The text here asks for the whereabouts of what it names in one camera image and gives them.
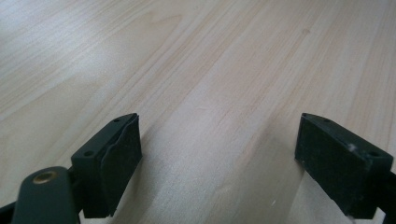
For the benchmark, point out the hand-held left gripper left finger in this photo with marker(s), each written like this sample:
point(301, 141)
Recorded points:
point(109, 168)

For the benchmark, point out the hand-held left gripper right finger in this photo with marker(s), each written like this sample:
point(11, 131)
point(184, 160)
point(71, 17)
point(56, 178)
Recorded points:
point(336, 161)

